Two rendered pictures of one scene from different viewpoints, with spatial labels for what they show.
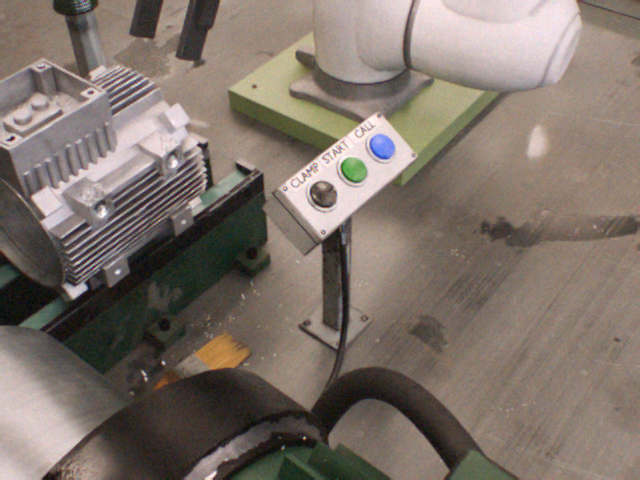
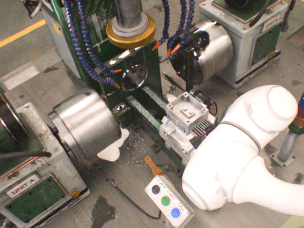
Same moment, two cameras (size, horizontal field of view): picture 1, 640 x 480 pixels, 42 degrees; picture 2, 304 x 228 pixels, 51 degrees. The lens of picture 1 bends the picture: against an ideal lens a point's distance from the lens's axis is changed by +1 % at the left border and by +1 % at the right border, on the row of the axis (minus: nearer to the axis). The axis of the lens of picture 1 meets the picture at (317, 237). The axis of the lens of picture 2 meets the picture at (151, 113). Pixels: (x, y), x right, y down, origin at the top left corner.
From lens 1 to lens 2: 1.00 m
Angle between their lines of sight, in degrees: 66
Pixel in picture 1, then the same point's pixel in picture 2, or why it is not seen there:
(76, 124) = (179, 120)
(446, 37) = not seen: outside the picture
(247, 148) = not seen: hidden behind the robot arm
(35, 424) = (76, 115)
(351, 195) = (157, 200)
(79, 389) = (88, 123)
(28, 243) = not seen: hidden behind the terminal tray
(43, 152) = (171, 114)
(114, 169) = (181, 136)
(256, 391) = (6, 117)
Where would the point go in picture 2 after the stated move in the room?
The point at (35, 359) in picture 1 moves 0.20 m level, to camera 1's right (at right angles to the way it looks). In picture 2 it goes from (97, 116) to (78, 164)
